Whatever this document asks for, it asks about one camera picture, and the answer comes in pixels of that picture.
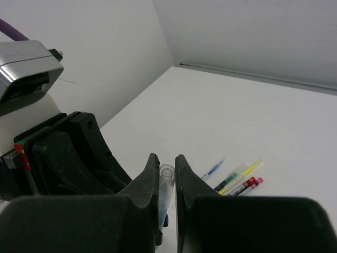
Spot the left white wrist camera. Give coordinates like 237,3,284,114
1,41,64,154

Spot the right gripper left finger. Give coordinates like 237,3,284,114
1,153,160,252

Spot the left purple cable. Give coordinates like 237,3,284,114
0,18,30,42

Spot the aluminium frame rail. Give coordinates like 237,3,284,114
177,63,336,96

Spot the magenta pen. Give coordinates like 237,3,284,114
239,178,264,197

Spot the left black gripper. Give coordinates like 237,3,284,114
1,112,132,200

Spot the yellow pen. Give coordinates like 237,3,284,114
218,159,263,195

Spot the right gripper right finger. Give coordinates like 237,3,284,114
175,155,336,252

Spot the green pen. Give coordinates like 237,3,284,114
214,164,247,192

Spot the light blue pen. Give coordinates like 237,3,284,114
158,164,175,231

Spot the red pen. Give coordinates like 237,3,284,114
226,177,256,197

